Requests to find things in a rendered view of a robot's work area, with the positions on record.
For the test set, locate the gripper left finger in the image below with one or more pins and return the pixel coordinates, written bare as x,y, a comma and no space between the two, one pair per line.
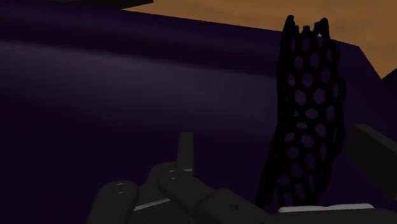
173,189

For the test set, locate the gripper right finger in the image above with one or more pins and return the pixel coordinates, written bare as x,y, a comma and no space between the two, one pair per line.
377,156

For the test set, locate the black honeycomb mesh vase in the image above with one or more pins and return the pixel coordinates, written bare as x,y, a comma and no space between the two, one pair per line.
305,102

